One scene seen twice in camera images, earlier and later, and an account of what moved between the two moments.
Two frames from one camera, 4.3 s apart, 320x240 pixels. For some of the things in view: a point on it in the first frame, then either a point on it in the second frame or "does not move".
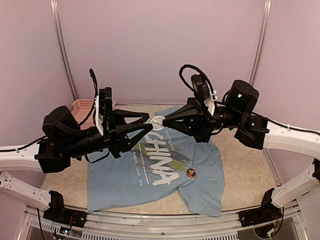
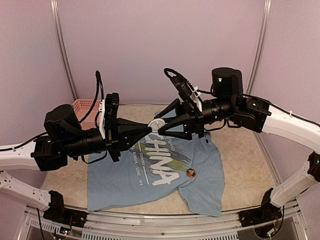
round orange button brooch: (191, 173) does not move
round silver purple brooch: (157, 122) does not move
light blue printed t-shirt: (162, 162) does not move
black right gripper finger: (186, 108) → (175, 104)
